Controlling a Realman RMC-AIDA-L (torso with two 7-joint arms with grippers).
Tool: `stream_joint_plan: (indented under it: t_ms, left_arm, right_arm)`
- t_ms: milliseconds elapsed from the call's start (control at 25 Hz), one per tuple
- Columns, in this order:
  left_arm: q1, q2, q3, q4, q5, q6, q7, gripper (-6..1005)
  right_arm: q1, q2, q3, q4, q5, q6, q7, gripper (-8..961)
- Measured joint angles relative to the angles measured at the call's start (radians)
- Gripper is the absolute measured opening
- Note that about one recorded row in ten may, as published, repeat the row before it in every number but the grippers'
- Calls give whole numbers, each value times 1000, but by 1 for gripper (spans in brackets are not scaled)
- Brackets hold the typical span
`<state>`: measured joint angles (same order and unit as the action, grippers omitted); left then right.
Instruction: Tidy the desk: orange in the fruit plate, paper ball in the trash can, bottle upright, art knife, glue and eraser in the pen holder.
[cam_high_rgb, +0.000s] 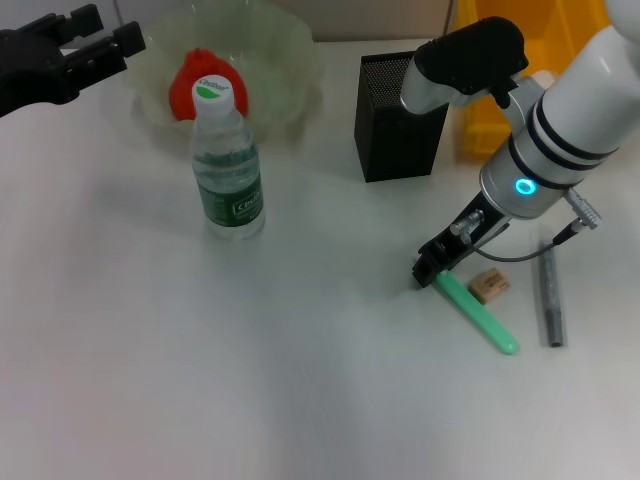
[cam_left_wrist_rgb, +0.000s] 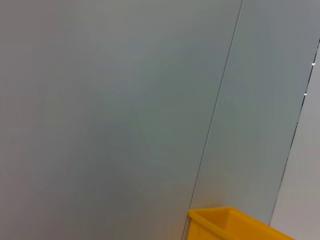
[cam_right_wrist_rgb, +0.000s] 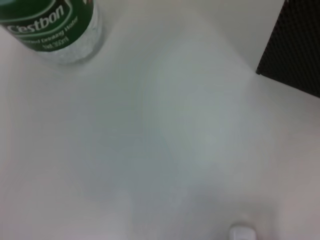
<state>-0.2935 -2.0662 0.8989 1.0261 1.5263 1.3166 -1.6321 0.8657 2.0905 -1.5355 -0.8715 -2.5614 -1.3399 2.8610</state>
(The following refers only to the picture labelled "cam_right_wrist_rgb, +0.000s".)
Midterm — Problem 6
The clear green-label water bottle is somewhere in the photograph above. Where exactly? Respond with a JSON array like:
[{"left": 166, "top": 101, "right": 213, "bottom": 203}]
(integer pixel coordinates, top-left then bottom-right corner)
[{"left": 0, "top": 0, "right": 103, "bottom": 65}]

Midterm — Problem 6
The black mesh pen holder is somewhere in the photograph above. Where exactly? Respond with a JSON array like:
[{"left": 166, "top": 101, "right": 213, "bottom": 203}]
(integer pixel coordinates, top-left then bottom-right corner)
[{"left": 255, "top": 0, "right": 320, "bottom": 100}]

